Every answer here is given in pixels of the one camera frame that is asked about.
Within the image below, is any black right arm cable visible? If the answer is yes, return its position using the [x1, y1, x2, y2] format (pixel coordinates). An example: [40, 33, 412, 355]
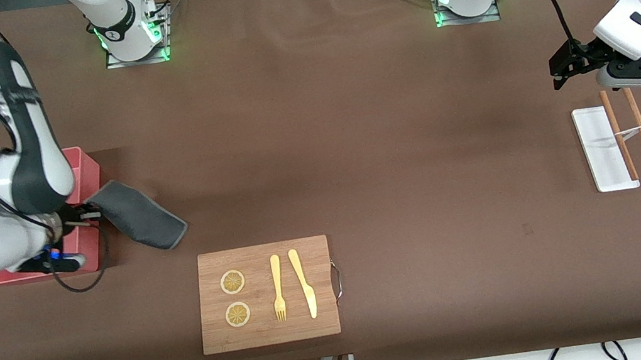
[0, 75, 116, 305]

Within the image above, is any lemon slice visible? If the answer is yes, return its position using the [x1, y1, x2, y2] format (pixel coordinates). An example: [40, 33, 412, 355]
[219, 268, 248, 297]
[224, 300, 253, 329]

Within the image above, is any yellow knife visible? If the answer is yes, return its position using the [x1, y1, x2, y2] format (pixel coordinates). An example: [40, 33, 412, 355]
[287, 247, 319, 322]

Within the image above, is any brown table cover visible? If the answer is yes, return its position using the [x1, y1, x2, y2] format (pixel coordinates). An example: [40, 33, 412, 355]
[0, 0, 641, 360]

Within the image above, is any white rectangular tray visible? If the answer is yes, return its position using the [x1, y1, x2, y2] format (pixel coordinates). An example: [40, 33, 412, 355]
[571, 102, 641, 197]

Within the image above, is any yellow fork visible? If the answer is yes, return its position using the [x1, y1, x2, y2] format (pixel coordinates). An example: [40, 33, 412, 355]
[266, 254, 289, 323]

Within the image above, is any wooden cutting board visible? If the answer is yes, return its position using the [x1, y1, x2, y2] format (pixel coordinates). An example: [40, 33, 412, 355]
[189, 233, 350, 356]

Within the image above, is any black base power cable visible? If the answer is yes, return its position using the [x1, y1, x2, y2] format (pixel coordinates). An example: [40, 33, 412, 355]
[145, 0, 194, 25]

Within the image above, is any pink plastic bin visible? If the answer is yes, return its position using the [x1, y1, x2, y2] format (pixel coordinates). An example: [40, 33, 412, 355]
[0, 144, 116, 287]

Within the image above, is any grey cloth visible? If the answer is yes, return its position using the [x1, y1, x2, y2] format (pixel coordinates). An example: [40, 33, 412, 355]
[87, 170, 192, 261]

